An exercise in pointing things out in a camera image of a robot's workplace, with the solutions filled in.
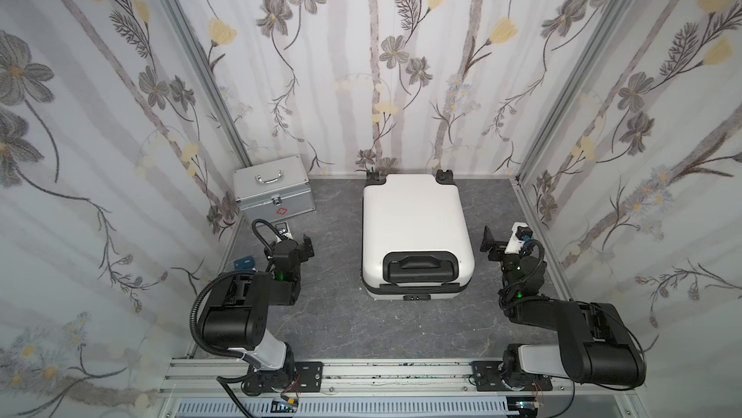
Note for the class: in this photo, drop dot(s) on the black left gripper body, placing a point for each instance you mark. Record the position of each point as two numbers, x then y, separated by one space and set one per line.
304 247

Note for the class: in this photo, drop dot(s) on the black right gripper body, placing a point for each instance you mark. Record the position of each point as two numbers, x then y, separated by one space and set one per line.
497 246

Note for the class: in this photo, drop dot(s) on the white hard-shell suitcase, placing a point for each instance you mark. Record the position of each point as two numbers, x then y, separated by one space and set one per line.
415 239

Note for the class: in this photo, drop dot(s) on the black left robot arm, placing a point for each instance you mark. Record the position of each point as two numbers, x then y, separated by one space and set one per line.
229 317

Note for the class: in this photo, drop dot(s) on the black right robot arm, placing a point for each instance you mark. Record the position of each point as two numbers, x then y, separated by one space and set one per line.
593 345

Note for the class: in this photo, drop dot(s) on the small blue box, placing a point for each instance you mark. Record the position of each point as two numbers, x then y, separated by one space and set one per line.
245 263

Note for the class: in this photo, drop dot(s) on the silver aluminium first-aid case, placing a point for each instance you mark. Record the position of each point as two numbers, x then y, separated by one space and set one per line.
274 191

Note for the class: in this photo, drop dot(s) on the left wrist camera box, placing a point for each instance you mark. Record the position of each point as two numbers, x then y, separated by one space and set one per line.
284 229

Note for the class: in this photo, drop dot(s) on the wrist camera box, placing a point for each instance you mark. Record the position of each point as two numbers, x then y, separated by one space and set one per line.
284 229
521 235

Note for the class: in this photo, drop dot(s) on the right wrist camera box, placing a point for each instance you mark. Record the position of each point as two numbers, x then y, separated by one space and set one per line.
521 235

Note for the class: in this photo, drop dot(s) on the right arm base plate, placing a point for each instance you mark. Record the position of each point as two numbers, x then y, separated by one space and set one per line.
492 376

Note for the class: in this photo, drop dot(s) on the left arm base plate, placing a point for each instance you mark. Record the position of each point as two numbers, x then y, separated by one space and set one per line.
301 377

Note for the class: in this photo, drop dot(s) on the white slotted cable duct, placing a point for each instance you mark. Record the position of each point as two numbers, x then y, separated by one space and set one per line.
383 407

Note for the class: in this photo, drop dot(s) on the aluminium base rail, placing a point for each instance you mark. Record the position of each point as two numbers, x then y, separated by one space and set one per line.
340 378

